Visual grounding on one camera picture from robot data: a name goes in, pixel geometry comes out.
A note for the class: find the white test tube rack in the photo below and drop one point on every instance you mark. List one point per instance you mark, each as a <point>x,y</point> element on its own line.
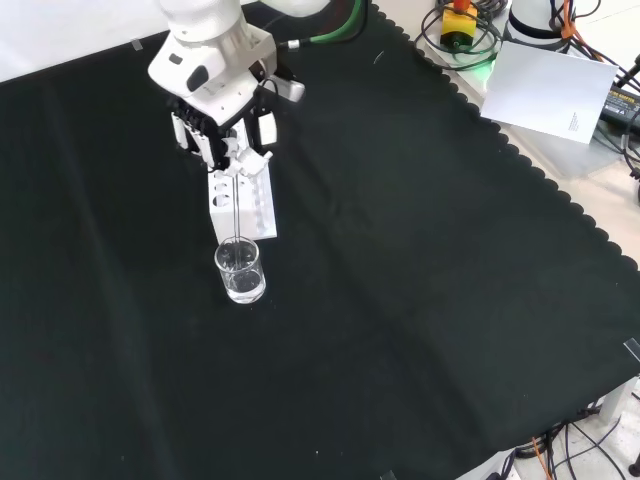
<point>250,210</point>

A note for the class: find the clear glass beaker with liquid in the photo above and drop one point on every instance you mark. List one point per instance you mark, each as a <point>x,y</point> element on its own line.
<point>241,280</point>

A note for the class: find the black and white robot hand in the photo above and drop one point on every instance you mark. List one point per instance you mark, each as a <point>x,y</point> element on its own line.
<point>220,145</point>

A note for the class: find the clear glass rod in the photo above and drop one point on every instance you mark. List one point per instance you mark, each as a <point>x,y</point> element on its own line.
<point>236,210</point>

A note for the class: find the black bench cloth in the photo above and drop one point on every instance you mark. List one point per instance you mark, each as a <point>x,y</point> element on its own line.
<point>300,300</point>

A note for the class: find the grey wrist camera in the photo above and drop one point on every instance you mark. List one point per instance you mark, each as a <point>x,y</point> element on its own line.
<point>290,90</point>

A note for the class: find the yellow stop button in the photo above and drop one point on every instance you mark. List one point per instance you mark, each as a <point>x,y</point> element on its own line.
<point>457,25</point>

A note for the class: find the clear tape piece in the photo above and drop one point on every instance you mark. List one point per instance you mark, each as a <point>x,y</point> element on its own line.
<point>632,349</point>
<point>136,45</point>
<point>387,475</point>

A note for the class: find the white table leg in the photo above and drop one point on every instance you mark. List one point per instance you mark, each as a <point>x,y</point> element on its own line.
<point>617,400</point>

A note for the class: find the pale white board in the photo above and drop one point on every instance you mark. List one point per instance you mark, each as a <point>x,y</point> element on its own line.
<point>547,90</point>

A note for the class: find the black power adapter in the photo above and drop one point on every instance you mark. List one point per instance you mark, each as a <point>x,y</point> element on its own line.
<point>622,107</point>

